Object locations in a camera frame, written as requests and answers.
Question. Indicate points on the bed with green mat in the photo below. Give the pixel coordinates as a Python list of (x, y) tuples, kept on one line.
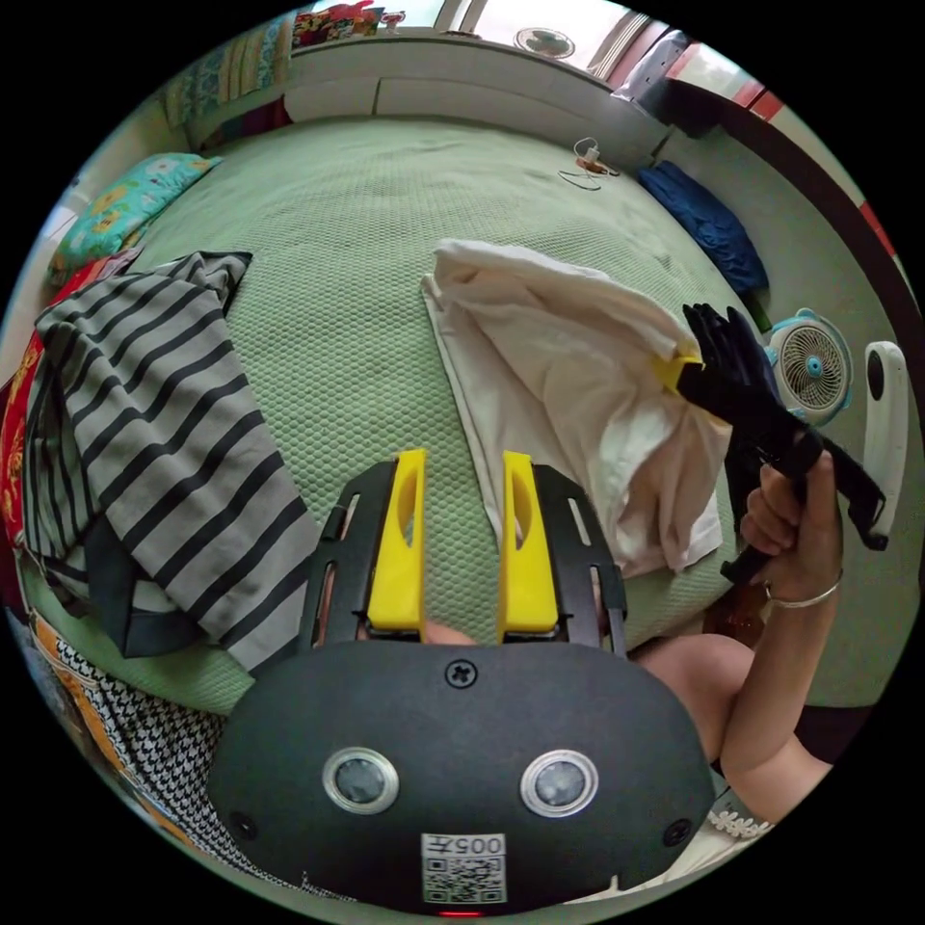
[(347, 274)]

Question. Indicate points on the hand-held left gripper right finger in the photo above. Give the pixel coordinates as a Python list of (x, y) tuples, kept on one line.
[(526, 556)]

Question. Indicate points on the patterned curtain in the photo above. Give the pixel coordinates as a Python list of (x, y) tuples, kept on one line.
[(231, 72)]

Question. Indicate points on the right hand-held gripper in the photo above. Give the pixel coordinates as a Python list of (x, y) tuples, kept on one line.
[(751, 405)]

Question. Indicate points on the window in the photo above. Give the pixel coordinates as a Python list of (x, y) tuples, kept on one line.
[(549, 18)]

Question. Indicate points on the white t-shirt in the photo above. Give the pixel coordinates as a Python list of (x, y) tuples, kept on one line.
[(564, 376)]

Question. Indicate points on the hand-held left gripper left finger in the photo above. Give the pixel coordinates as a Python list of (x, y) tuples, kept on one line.
[(396, 549)]

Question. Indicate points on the grey black striped shirt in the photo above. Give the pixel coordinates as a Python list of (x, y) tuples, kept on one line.
[(159, 448)]

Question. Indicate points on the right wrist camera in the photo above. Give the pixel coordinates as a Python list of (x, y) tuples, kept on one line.
[(885, 426)]

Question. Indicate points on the blue garment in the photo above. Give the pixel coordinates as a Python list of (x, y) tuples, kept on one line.
[(712, 227)]

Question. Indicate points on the person's right forearm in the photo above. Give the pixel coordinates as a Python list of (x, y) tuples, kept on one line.
[(780, 694)]

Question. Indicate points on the white fan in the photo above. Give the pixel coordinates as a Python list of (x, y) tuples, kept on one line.
[(543, 43)]

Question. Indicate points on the person's right hand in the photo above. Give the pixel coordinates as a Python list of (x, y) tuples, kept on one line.
[(802, 535)]

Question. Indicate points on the red patterned quilt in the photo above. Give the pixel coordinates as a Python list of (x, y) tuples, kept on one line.
[(18, 419)]

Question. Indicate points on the teal floral pillow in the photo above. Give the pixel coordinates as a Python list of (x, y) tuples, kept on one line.
[(123, 209)]

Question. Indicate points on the small blue table fan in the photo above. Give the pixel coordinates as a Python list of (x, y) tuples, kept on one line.
[(809, 368)]

